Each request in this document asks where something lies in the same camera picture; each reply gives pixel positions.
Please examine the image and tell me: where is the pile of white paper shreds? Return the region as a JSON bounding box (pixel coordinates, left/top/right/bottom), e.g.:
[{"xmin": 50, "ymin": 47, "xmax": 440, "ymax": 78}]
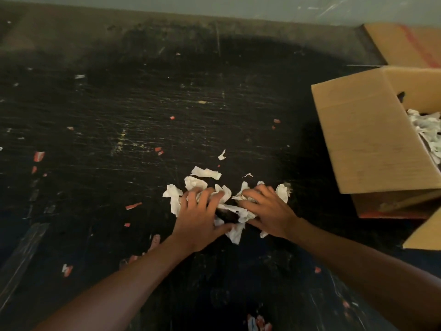
[
  {"xmin": 406, "ymin": 108, "xmax": 441, "ymax": 166},
  {"xmin": 162, "ymin": 149, "xmax": 292, "ymax": 245}
]

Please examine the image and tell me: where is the brown cardboard box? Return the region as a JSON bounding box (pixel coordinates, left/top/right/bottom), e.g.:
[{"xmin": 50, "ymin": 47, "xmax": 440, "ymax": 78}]
[{"xmin": 311, "ymin": 65, "xmax": 441, "ymax": 251}]

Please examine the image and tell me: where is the flattened red-printed cardboard sheet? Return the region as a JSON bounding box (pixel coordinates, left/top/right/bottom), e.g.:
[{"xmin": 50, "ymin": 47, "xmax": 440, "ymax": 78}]
[{"xmin": 363, "ymin": 23, "xmax": 441, "ymax": 68}]

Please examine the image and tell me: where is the person's right hand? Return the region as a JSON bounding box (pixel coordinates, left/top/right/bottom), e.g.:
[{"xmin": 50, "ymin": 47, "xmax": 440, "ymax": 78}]
[{"xmin": 236, "ymin": 184, "xmax": 300, "ymax": 240}]

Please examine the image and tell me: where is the person's right forearm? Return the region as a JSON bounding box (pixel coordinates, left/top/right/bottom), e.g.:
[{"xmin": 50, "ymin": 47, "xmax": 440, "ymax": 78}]
[{"xmin": 288, "ymin": 218, "xmax": 441, "ymax": 331}]

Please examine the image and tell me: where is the person's left forearm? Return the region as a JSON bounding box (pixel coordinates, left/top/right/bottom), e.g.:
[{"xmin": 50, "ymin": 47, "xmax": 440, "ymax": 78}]
[{"xmin": 34, "ymin": 236, "xmax": 193, "ymax": 331}]

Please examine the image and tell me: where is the dark scuffed table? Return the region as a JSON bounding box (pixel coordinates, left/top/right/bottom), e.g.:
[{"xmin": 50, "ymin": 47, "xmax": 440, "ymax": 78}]
[{"xmin": 0, "ymin": 1, "xmax": 441, "ymax": 331}]

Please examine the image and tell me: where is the person's left hand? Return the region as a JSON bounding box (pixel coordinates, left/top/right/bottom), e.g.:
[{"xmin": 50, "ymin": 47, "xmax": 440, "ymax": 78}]
[{"xmin": 170, "ymin": 187, "xmax": 236, "ymax": 254}]

